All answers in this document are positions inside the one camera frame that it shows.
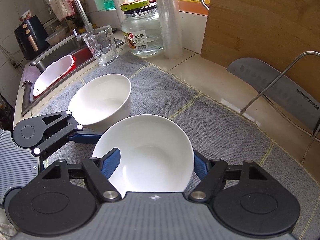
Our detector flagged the floral bowl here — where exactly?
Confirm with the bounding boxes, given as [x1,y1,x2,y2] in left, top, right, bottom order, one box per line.
[68,74,132,132]
[93,114,194,196]

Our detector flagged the grey teal dish towel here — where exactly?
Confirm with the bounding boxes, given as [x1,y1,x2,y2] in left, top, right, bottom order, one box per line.
[40,53,319,239]

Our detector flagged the red white colander basin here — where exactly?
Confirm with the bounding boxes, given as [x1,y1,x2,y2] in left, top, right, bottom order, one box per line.
[33,55,76,98]

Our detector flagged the black air fryer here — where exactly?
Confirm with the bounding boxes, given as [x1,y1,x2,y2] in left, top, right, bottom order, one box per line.
[14,15,49,60]

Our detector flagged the clear glass mug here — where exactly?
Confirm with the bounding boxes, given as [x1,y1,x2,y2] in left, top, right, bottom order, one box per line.
[83,25,118,67]

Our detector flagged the metal sink faucet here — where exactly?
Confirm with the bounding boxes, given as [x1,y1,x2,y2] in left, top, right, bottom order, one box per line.
[73,0,93,33]

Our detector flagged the glass jar yellow lid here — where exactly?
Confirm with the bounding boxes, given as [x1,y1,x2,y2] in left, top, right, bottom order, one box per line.
[120,0,163,58]

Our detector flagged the pink cloth on faucet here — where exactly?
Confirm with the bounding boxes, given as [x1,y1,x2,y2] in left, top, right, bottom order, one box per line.
[49,0,75,22]

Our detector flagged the bamboo cutting board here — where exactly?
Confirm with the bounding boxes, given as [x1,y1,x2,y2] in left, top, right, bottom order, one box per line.
[200,0,320,93]

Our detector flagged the metal wire rack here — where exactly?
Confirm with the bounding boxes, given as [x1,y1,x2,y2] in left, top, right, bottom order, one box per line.
[240,51,319,164]

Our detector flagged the black handled santoku knife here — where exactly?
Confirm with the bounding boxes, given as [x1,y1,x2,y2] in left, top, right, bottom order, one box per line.
[227,57,319,132]

